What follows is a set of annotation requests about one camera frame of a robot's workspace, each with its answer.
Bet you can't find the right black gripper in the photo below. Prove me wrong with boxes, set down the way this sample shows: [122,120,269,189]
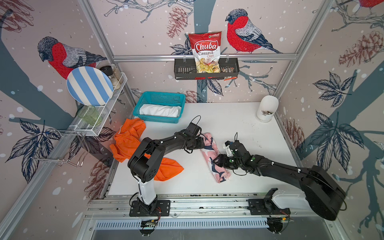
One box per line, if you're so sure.
[210,154,243,169]

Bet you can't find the pink patterned garment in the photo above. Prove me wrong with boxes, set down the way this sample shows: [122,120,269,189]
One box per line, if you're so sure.
[201,133,231,183]

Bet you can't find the white shorts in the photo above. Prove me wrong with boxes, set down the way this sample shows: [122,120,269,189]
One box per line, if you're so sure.
[139,104,182,118]

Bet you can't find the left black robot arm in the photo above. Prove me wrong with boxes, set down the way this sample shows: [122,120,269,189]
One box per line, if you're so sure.
[128,123,205,214]

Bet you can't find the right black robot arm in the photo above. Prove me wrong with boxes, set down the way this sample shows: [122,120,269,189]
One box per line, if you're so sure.
[214,140,346,221]

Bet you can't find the teal plastic basket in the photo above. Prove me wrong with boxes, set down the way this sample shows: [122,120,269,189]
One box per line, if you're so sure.
[133,92,186,124]

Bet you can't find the white ceramic holder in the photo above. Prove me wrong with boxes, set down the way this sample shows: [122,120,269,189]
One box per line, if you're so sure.
[256,96,279,123]

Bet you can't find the orange garment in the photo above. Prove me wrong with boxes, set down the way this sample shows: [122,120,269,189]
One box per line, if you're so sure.
[110,119,184,182]

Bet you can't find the red Chuba chips bag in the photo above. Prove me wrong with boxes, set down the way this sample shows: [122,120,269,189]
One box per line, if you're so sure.
[189,32,222,74]

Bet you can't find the clear spice jar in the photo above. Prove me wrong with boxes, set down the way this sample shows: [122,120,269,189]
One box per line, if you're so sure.
[111,64,124,90]

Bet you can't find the green glass cup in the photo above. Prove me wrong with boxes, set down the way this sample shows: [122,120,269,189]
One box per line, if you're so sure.
[77,106,103,126]

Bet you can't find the dark lid spice jar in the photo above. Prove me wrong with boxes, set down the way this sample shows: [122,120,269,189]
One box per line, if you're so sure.
[100,65,120,89]

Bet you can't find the blue striped plate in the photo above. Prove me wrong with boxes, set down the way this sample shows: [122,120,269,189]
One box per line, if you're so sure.
[67,67,114,107]

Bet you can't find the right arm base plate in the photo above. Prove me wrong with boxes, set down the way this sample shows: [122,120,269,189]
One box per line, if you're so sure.
[247,199,291,216]

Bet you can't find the aluminium mounting rail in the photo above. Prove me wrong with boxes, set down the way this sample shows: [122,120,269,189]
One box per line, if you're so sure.
[85,193,334,218]

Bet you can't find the black wall shelf basket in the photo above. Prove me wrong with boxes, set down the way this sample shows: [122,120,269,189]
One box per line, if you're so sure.
[174,58,239,80]

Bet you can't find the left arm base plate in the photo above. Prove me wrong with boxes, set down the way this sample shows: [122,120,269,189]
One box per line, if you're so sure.
[129,200,171,217]

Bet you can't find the white wire wall rack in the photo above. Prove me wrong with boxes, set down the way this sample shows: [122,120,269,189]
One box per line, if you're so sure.
[30,73,128,168]

